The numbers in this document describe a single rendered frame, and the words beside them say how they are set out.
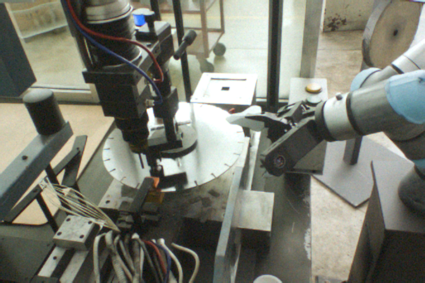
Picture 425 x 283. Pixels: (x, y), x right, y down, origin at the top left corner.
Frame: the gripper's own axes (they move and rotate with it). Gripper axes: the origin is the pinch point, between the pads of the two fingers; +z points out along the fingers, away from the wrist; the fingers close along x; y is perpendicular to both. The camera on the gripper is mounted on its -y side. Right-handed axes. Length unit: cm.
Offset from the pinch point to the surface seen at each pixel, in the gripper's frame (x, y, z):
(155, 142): 10.9, -8.3, 11.5
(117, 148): 12.7, -7.9, 25.8
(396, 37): -24, 119, 1
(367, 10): -46, 320, 75
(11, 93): 31.6, -28.0, 4.9
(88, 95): 27, 25, 78
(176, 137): 9.3, -5.2, 8.7
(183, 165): 3.0, -5.9, 11.4
